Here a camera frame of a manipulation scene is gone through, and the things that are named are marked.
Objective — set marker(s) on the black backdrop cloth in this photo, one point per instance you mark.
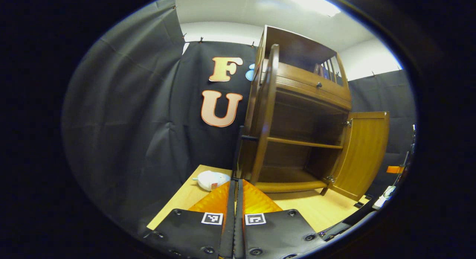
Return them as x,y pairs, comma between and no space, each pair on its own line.
122,121

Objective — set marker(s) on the white plush toy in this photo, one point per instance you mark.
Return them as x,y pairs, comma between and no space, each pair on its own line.
210,180

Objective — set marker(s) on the wooden cabinet door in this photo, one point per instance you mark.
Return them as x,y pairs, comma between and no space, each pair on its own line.
269,102
364,151

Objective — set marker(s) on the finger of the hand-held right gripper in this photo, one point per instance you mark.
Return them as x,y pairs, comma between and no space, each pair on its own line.
394,169

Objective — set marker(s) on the white power strip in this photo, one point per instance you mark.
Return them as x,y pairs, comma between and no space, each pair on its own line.
385,197

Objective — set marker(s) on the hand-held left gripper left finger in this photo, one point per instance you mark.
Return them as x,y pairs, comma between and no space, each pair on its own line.
227,236

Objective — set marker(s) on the wooden double-door shoe cabinet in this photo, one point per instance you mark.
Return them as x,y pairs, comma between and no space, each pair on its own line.
297,125

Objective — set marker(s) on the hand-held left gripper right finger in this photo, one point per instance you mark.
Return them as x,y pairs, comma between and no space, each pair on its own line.
238,236

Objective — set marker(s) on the wooden drawer with black knob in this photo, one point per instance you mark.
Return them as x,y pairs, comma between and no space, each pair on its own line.
305,82

